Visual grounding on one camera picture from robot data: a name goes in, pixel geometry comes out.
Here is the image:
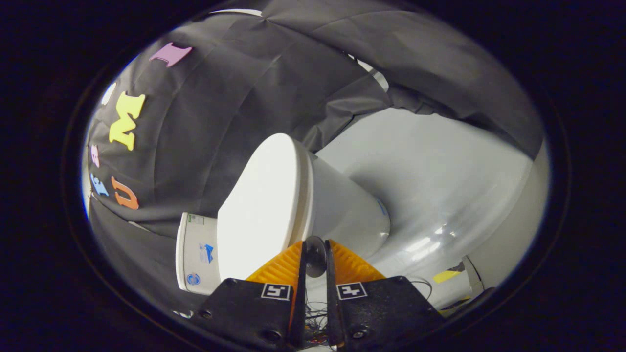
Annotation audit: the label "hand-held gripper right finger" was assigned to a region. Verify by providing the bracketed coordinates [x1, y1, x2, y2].
[325, 239, 446, 349]

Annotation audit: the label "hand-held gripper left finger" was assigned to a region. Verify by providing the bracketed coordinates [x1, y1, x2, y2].
[191, 240, 308, 350]

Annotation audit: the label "black backdrop cloth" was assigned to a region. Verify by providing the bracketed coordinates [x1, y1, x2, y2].
[86, 0, 546, 313]

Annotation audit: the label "yellow tape strip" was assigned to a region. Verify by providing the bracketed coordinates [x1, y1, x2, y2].
[433, 268, 463, 284]

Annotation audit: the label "white toilet lid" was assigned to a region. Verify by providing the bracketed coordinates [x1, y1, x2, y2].
[217, 133, 327, 282]

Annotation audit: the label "thin black cables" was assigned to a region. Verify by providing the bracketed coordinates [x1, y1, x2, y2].
[304, 276, 434, 345]

